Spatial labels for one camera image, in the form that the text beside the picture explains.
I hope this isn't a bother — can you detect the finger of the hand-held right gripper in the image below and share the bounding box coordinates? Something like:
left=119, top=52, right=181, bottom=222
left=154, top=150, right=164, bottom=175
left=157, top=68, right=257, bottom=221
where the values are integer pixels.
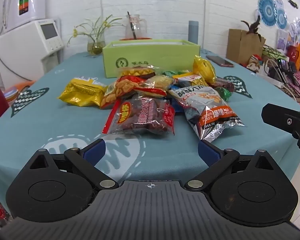
left=262, top=103, right=300, bottom=151

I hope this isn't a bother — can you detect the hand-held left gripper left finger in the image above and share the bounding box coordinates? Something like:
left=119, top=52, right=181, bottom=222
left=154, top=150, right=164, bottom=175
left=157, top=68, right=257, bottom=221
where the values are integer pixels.
left=29, top=138, right=120, bottom=190

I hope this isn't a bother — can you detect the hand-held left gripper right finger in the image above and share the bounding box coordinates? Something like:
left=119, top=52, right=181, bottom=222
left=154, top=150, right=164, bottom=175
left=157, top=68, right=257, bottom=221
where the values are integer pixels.
left=184, top=139, right=273, bottom=190

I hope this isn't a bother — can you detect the green cardboard box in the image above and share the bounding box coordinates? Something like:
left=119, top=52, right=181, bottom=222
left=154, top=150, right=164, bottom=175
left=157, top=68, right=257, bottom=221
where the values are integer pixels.
left=102, top=39, right=201, bottom=78

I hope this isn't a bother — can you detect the white power strip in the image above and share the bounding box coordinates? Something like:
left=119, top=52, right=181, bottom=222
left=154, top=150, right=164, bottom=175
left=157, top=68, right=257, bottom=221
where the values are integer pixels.
left=250, top=72, right=290, bottom=88

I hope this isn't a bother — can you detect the silver snack packet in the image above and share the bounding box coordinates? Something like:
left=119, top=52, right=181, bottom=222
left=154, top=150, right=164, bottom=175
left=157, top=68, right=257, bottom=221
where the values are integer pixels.
left=168, top=86, right=245, bottom=140

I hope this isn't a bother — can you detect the black charger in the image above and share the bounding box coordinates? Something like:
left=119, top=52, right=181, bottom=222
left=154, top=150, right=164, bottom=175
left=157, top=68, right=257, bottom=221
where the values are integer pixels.
left=267, top=66, right=282, bottom=80

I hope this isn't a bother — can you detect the blue snack packet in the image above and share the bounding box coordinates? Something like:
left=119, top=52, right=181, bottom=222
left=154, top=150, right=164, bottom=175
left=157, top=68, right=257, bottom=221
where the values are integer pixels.
left=170, top=97, right=188, bottom=113

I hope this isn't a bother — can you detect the red white plush toy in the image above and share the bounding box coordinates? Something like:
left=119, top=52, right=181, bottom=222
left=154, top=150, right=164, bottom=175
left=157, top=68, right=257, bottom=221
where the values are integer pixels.
left=247, top=54, right=263, bottom=71

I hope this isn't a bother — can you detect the teal printed tablecloth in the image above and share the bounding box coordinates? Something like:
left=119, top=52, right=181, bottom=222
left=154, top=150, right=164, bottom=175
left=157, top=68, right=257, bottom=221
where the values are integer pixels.
left=0, top=49, right=300, bottom=215

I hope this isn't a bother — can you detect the green patterned bag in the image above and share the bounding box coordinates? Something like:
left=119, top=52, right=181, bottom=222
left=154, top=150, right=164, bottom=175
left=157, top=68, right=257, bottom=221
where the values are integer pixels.
left=262, top=44, right=288, bottom=60

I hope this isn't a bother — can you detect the dark red snack packet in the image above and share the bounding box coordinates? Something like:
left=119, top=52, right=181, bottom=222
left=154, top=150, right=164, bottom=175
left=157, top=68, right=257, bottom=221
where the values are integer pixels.
left=210, top=77, right=235, bottom=93

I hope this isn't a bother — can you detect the orange peanut packet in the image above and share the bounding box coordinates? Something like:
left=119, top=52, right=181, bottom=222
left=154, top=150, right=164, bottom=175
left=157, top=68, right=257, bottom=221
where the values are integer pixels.
left=100, top=76, right=147, bottom=109

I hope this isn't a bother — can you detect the brown cardboard box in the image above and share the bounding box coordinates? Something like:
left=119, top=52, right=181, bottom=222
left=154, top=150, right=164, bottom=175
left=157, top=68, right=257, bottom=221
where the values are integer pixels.
left=226, top=28, right=266, bottom=65

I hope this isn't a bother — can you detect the smartphone with pink case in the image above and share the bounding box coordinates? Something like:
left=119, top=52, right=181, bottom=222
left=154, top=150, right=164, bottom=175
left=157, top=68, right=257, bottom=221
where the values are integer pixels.
left=206, top=55, right=234, bottom=67

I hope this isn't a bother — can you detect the yellow candy bag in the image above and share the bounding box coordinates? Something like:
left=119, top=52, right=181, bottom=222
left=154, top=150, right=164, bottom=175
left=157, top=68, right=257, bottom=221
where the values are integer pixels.
left=192, top=55, right=217, bottom=83

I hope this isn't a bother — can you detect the burger shaped snack packet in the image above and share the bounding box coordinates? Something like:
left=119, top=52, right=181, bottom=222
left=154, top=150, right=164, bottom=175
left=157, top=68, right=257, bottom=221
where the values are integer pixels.
left=118, top=65, right=157, bottom=80

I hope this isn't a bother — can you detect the dark dried plant ornament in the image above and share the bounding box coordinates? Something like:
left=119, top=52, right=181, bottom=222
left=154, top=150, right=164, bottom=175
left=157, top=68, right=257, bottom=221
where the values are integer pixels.
left=241, top=15, right=262, bottom=39

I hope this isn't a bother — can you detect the orange plastic basin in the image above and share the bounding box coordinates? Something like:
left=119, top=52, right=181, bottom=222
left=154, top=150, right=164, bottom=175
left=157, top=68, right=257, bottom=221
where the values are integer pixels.
left=4, top=80, right=35, bottom=103

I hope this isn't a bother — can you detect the large blue patterned plate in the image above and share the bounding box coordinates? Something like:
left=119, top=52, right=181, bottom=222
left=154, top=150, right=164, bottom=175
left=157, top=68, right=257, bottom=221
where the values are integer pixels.
left=257, top=0, right=277, bottom=27

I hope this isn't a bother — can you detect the yellow flower plant glass vase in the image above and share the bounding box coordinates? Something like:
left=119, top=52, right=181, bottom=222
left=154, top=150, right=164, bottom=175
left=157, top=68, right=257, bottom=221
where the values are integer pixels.
left=67, top=15, right=125, bottom=56

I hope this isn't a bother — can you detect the grey blue cylindrical bottle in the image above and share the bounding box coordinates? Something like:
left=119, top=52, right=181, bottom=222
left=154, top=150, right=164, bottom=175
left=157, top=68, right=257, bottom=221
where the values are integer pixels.
left=189, top=20, right=199, bottom=45

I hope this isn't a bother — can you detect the white water dispenser with screen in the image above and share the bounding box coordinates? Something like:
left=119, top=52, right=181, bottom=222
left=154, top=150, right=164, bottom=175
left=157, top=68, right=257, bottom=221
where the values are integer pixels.
left=0, top=19, right=64, bottom=82

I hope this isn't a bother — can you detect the black stirring stick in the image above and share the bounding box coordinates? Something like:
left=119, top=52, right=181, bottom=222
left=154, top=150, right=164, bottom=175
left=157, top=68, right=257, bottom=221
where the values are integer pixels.
left=127, top=11, right=137, bottom=39

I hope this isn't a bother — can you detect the glass pitcher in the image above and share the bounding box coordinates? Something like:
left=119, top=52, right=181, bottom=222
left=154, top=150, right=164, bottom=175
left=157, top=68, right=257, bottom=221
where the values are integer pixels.
left=125, top=14, right=148, bottom=39

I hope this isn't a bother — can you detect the purple wall picture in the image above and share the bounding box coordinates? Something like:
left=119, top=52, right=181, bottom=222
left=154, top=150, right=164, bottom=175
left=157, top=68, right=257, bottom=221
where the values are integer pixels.
left=277, top=29, right=289, bottom=52

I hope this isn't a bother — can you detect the white wall water purifier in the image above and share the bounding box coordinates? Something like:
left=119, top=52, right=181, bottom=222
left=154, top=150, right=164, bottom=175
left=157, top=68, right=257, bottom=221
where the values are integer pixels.
left=2, top=0, right=46, bottom=28

